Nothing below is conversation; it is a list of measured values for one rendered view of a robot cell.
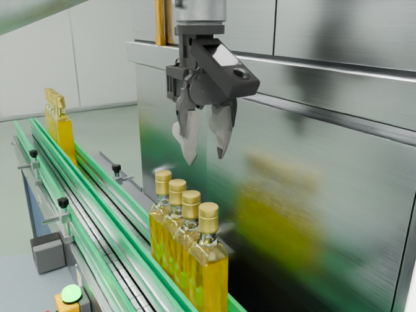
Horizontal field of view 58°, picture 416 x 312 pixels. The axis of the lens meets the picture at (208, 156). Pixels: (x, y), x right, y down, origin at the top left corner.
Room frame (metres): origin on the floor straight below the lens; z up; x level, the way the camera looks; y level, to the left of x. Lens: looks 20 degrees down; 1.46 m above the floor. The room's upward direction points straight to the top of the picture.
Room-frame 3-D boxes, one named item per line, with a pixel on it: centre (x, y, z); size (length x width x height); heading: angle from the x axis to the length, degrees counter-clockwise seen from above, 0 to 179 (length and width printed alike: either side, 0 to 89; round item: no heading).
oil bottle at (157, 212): (0.72, 0.09, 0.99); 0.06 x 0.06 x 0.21; 32
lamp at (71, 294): (0.74, 0.33, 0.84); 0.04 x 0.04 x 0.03
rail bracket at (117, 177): (1.16, 0.28, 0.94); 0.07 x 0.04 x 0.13; 123
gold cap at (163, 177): (0.72, 0.09, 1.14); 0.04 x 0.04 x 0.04
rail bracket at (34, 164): (1.28, 0.65, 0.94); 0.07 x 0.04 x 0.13; 123
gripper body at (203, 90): (0.60, 0.02, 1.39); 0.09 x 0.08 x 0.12; 32
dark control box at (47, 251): (0.97, 0.48, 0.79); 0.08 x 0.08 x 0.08; 33
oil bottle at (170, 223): (0.67, 0.06, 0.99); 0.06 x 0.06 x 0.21; 33
